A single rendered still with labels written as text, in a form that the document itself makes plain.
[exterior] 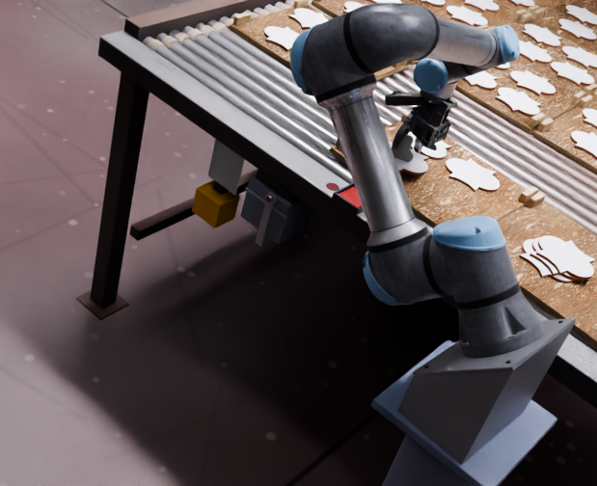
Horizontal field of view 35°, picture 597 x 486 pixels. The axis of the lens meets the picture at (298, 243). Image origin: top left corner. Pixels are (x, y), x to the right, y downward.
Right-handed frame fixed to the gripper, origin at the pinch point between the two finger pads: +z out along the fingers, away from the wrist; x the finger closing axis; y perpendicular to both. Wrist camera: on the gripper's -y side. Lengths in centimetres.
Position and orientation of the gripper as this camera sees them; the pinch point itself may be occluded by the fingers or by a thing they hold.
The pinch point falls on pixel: (401, 156)
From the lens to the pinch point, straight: 230.4
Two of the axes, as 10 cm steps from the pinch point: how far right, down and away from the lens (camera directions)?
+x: 6.8, -3.1, 6.6
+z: -2.5, 7.5, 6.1
